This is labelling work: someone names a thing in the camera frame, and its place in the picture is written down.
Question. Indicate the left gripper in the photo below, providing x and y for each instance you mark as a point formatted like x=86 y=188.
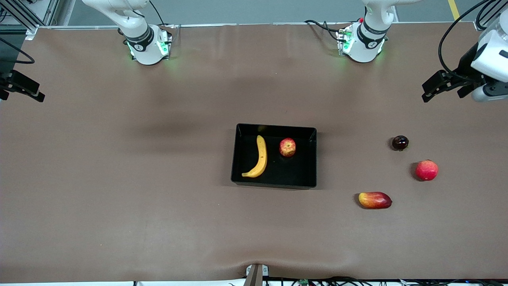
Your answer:
x=464 y=72

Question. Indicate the red yellow apple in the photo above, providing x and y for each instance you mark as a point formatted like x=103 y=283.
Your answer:
x=287 y=147

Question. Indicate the black plastic box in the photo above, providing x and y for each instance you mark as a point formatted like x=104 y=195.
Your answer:
x=285 y=171

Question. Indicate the yellow banana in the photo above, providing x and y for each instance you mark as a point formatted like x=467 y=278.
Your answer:
x=262 y=157

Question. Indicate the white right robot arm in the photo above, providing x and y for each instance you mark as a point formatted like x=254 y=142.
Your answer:
x=143 y=43

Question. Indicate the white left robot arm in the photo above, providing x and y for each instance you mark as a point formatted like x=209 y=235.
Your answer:
x=365 y=39

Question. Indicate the dark purple round fruit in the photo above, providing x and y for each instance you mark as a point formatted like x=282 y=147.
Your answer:
x=400 y=143

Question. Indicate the red round fruit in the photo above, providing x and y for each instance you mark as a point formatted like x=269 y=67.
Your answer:
x=426 y=170

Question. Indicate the red yellow mango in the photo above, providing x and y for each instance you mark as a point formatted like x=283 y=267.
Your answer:
x=375 y=200

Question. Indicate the brown table mat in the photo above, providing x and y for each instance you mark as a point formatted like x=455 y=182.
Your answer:
x=119 y=218

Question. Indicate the small green circuit board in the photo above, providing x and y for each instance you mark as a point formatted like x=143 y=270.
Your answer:
x=304 y=282

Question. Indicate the aluminium frame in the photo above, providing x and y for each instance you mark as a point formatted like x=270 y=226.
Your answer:
x=29 y=26

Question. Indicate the metal clamp bracket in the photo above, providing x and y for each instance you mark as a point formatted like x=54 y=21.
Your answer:
x=256 y=276

